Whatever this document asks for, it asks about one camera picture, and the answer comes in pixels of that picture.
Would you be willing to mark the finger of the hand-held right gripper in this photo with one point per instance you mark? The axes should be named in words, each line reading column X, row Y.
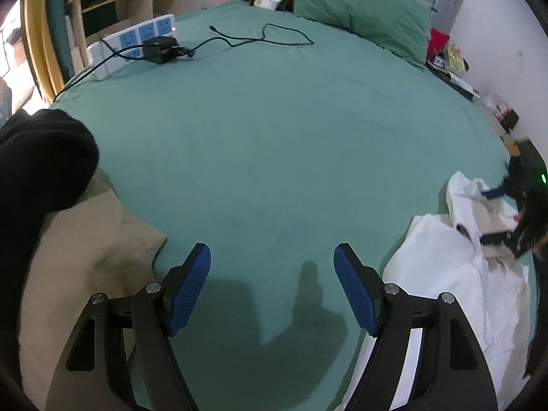
column 496, row 192
column 496, row 238

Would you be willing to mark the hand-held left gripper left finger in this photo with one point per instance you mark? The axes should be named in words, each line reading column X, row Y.
column 190, row 291

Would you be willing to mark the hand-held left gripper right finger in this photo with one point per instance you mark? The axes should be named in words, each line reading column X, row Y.
column 353, row 291

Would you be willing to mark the white shirt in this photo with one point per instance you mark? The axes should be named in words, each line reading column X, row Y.
column 432, row 257

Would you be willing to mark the black box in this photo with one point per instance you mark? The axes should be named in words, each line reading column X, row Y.
column 509, row 122

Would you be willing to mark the white box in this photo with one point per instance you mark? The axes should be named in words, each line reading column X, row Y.
column 494, row 102

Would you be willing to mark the beige garment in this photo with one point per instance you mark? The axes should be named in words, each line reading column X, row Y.
column 85, row 244

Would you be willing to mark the pile of books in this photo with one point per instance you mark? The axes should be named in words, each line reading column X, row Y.
column 454, row 58

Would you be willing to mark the red cloth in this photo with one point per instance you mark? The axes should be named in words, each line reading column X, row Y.
column 437, row 40

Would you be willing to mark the black garment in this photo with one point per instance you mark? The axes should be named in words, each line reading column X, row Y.
column 43, row 158

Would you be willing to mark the green pillow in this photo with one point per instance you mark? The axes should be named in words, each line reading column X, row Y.
column 364, row 8

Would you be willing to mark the black charger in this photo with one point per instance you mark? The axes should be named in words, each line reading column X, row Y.
column 160, row 49

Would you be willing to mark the white power strip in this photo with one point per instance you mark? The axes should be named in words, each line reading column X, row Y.
column 128, row 38

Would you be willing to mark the teal curtain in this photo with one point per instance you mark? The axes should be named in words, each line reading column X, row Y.
column 55, row 17

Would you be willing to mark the yellow window frame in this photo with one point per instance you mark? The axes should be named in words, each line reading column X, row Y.
column 38, row 43

